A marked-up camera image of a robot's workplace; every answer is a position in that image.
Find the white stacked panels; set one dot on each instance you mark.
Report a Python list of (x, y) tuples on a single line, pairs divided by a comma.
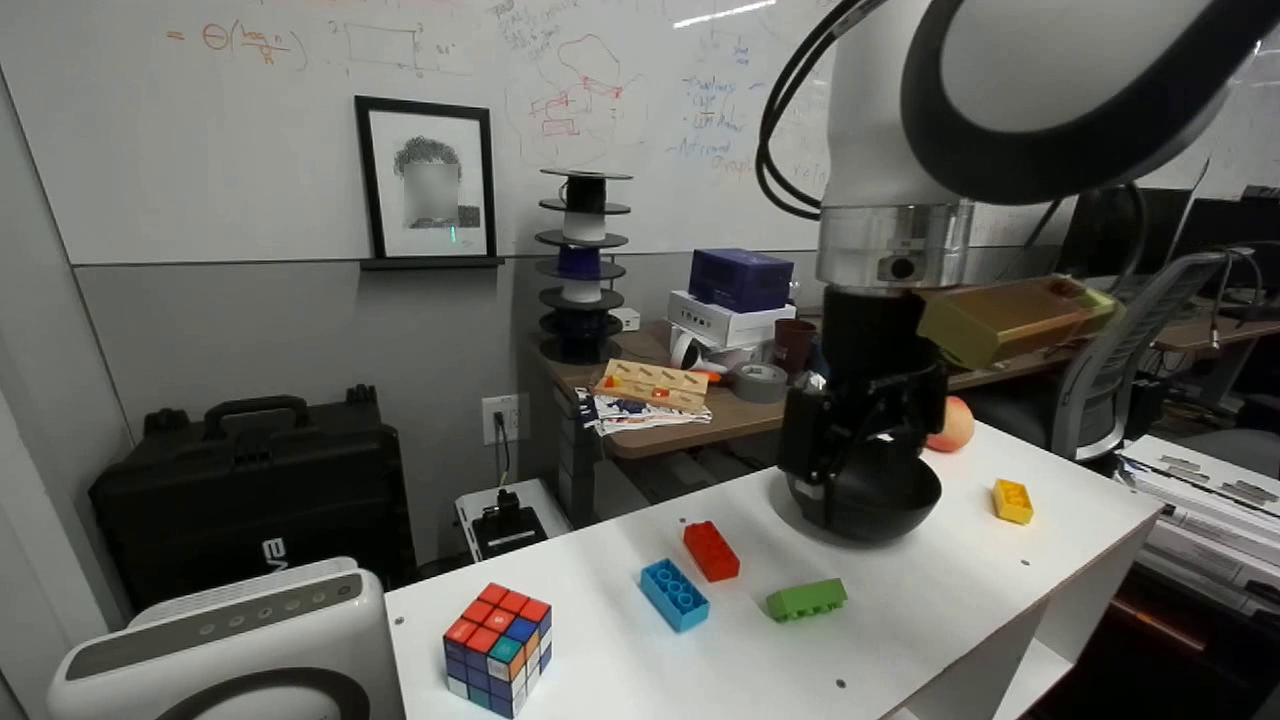
[(1207, 515)]

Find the black framed portrait picture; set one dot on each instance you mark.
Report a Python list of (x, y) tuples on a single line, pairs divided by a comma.
[(425, 181)]

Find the green toy brick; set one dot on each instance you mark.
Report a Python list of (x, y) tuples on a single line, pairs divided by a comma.
[(807, 602)]

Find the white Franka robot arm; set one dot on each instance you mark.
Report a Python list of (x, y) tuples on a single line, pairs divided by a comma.
[(1065, 80)]

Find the grey office chair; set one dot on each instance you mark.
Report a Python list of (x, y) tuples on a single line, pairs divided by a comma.
[(1127, 346)]

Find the black bowl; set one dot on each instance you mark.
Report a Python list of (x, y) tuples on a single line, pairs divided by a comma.
[(865, 515)]

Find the colourful wooden game box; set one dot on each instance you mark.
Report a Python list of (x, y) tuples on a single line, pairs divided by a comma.
[(653, 385)]

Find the multicolour puzzle cube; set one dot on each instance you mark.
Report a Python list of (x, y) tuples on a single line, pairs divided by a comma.
[(499, 648)]

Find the black charger device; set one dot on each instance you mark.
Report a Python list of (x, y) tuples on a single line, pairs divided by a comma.
[(504, 521)]

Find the whiteboard with scribbles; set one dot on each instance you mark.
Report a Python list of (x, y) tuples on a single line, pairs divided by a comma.
[(266, 123)]

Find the white air purifier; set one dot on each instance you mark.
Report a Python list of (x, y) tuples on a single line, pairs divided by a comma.
[(227, 640)]

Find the white low floor box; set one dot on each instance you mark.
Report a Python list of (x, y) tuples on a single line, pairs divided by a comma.
[(549, 506)]

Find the grey duct tape roll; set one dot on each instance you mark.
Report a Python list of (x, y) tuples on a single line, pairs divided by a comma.
[(761, 383)]

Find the stack of filament spools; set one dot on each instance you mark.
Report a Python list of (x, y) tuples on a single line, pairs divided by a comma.
[(583, 274)]

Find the dark brown mug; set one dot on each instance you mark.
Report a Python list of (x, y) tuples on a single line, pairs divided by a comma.
[(795, 346)]

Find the white wall outlet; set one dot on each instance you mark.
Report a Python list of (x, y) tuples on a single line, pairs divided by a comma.
[(503, 419)]

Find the brown wooden desk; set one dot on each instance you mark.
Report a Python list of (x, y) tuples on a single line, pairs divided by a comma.
[(692, 433)]

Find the tan taped wrist camera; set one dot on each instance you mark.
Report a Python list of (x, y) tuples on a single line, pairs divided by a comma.
[(1013, 323)]

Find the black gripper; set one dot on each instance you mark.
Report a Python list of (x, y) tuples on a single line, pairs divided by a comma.
[(875, 335)]

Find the black hard carry case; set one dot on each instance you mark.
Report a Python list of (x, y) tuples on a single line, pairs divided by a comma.
[(252, 506)]

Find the blue toy brick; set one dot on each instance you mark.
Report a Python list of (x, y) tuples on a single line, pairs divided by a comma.
[(675, 599)]

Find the red toy brick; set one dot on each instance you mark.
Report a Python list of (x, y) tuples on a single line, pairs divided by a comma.
[(711, 551)]

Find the yellow toy brick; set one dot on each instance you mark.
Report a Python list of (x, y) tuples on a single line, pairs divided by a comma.
[(1013, 503)]

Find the dark blue box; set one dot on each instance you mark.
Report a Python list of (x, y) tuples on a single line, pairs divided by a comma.
[(742, 279)]

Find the toy peach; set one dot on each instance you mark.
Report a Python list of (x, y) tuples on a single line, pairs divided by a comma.
[(957, 429)]

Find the white cardboard box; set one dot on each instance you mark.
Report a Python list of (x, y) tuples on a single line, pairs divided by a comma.
[(723, 325)]

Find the black monitor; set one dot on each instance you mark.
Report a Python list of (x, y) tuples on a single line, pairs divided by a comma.
[(1201, 232)]

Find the printed magazine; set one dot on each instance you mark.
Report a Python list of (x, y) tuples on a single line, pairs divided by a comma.
[(640, 419)]

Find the white shelf table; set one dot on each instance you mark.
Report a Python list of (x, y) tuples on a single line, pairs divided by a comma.
[(692, 664)]

